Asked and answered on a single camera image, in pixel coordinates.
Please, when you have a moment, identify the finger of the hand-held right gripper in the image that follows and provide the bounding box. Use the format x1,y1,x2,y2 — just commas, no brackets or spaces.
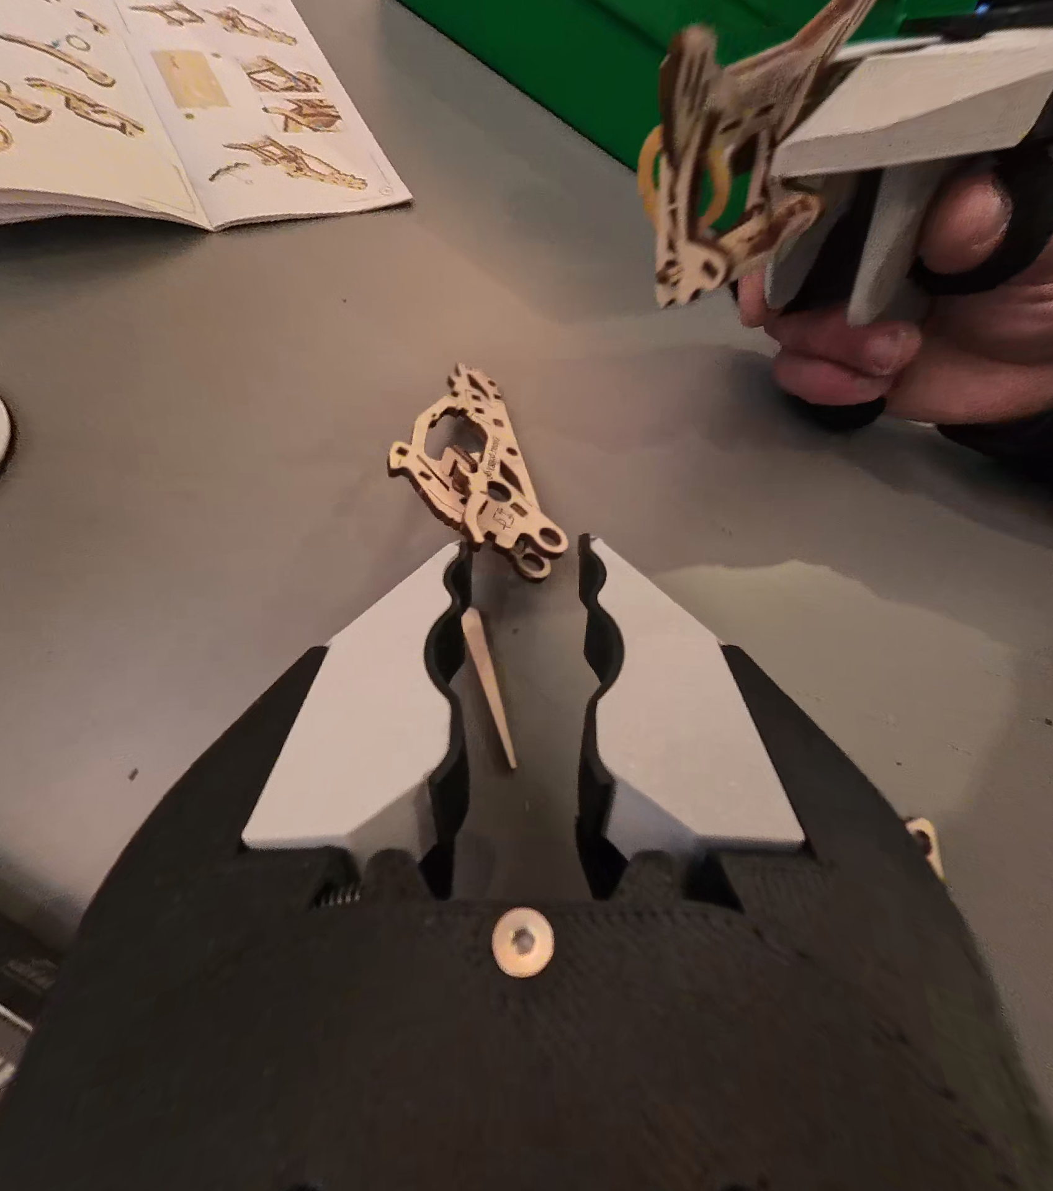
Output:
762,170,952,329
769,26,1053,180

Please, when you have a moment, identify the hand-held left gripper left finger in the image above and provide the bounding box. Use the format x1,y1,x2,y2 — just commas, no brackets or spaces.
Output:
243,542,475,900

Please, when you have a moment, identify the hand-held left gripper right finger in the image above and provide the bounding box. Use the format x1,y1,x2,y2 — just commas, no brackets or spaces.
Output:
578,533,811,900

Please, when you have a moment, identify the wooden model assembly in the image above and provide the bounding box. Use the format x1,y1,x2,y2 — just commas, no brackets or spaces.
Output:
636,0,882,312

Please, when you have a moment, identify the wooden model frame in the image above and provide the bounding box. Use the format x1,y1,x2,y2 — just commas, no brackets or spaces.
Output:
387,363,570,583

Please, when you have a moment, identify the person's right hand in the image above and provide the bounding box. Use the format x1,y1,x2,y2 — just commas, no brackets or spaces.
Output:
739,170,1053,430

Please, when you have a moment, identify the thin wooden wedge stick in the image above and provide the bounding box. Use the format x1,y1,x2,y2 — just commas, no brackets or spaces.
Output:
461,609,521,772

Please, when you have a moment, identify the wooden plate with holes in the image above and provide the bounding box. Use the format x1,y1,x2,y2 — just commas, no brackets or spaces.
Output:
903,817,947,881

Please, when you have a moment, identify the green box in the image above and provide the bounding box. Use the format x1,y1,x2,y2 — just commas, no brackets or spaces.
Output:
397,0,984,174

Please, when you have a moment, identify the open instruction booklet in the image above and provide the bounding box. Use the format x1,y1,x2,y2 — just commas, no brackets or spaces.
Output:
0,0,414,236

